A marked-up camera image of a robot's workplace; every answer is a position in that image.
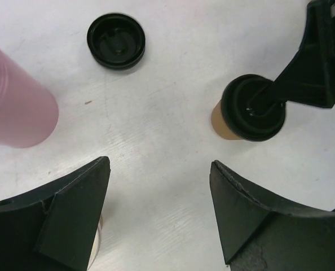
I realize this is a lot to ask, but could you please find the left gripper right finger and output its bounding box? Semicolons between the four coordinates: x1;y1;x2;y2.
209;161;335;270

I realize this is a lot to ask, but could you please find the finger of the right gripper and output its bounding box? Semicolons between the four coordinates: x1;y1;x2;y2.
248;0;335;112

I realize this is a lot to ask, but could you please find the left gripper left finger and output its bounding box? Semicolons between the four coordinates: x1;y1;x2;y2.
0;156;111;270

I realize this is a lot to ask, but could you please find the brown paper coffee cup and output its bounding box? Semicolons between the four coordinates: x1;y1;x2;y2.
210;101;241;141

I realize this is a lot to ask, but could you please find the pink straw holder cup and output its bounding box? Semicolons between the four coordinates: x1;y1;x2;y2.
0;49;59;148

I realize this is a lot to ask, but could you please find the stack of black lids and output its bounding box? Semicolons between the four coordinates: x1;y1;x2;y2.
87;13;146;71

